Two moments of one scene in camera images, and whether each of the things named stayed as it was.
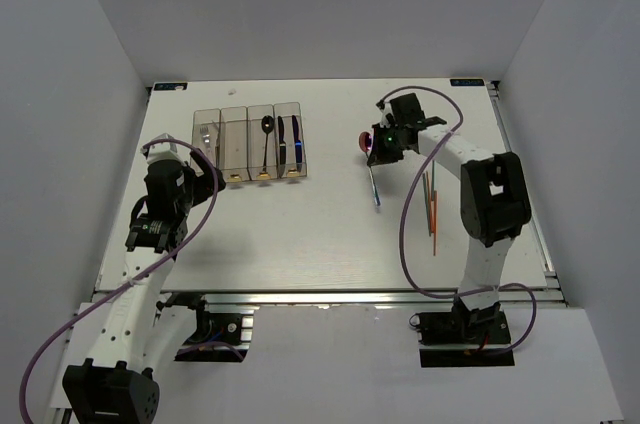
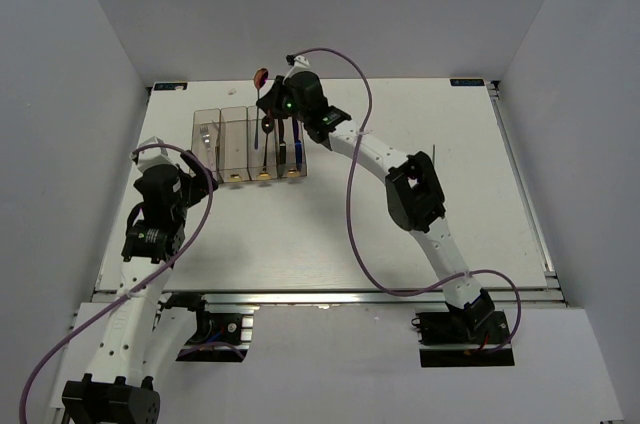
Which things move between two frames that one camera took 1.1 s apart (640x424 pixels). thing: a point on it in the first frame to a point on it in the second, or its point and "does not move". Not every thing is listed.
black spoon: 267,125 does not move
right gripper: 378,154 to 270,103
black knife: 282,146 does not move
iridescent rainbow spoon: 365,143 to 260,78
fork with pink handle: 206,137 does not move
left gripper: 203,188 does not move
